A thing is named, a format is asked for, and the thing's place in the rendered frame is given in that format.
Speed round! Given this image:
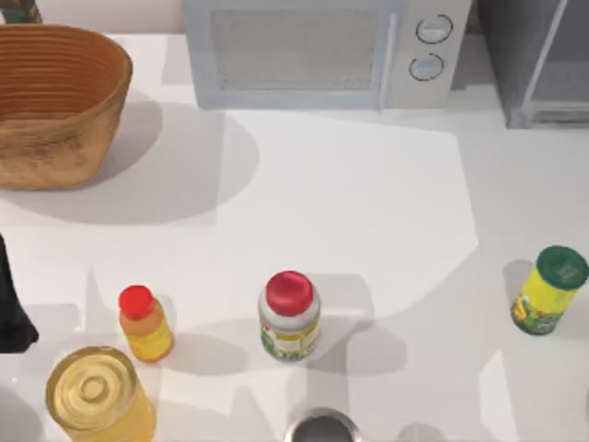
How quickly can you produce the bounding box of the red-capped white jar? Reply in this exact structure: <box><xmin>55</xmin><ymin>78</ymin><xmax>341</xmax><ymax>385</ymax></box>
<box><xmin>258</xmin><ymin>270</ymin><xmax>322</xmax><ymax>363</ymax></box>

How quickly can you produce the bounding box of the microwave door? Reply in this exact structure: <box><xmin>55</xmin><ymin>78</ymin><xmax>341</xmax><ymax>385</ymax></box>
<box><xmin>180</xmin><ymin>0</ymin><xmax>399</xmax><ymax>111</ymax></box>

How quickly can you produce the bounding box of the small red-capped yellow bottle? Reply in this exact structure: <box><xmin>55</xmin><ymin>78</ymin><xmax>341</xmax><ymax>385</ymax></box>
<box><xmin>117</xmin><ymin>285</ymin><xmax>177</xmax><ymax>364</ymax></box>

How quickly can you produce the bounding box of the microwave knob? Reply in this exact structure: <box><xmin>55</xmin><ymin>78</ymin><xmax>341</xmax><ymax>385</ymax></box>
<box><xmin>408</xmin><ymin>52</ymin><xmax>445</xmax><ymax>83</ymax></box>
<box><xmin>415</xmin><ymin>13</ymin><xmax>455</xmax><ymax>44</ymax></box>

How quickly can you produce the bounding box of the silver metal cup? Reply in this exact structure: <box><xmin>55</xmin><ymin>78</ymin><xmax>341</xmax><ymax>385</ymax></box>
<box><xmin>284</xmin><ymin>406</ymin><xmax>359</xmax><ymax>442</ymax></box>

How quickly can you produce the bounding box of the pale microwave oven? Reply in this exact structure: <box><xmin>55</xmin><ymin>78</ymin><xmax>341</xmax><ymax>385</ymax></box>
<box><xmin>179</xmin><ymin>0</ymin><xmax>474</xmax><ymax>112</ymax></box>

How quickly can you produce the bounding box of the green-lidded yellow canister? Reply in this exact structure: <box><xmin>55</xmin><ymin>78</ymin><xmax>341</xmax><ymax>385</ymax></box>
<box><xmin>512</xmin><ymin>245</ymin><xmax>589</xmax><ymax>338</ymax></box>

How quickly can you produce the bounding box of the brown woven basket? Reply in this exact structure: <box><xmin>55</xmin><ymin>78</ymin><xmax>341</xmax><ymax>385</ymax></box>
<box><xmin>0</xmin><ymin>23</ymin><xmax>134</xmax><ymax>191</ymax></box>

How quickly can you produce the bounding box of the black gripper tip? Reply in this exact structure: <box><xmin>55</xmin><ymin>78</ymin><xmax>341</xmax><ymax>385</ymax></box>
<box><xmin>0</xmin><ymin>234</ymin><xmax>40</xmax><ymax>355</ymax></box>

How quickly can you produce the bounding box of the dark green and brown object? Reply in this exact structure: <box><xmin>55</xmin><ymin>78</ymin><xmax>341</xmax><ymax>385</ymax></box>
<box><xmin>0</xmin><ymin>0</ymin><xmax>43</xmax><ymax>26</ymax></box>

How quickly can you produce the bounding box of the microwave door handle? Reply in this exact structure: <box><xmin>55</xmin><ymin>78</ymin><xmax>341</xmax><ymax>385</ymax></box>
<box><xmin>379</xmin><ymin>12</ymin><xmax>398</xmax><ymax>114</ymax></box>

